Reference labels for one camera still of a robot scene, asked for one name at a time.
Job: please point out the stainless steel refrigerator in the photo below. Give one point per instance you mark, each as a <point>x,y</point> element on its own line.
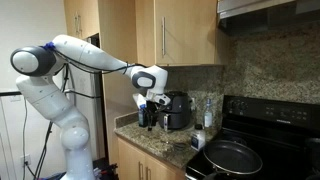
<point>90,116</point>

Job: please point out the black electric stove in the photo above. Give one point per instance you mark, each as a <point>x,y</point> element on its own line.
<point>273,113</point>

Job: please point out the white wall outlet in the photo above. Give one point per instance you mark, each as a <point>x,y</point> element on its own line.
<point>26,160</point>

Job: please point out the black air fryer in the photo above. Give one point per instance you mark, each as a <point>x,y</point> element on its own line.
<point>178,105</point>

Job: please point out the dark robot base clutter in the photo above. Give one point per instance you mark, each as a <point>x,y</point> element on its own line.
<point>106,170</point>

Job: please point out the wooden base cabinet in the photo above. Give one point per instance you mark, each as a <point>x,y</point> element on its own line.
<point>128,163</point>

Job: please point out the white backsplash outlet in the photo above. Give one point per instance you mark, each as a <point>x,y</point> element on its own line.
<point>192,104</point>

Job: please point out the white bottle black cap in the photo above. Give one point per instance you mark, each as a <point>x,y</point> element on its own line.
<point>198,138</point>

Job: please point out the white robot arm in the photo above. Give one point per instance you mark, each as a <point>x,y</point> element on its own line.
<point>73,133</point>

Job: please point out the tall wooden side panel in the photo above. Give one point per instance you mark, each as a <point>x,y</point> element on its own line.
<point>116,33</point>

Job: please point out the black frying pan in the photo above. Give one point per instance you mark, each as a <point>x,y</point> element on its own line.
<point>233,156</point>

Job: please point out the clear water bottle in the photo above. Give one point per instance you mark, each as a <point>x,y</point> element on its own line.
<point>208,116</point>

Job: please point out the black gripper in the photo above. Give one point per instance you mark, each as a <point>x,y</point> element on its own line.
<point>153,109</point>

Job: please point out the steel range hood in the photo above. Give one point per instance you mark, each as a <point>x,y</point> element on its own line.
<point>260,13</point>

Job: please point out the wooden cabinet above fridge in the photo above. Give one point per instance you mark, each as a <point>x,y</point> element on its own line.
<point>88,16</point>

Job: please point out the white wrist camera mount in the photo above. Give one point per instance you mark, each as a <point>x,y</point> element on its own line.
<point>140,101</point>

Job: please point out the wooden wall cabinet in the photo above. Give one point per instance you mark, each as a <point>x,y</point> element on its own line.
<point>190,33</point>

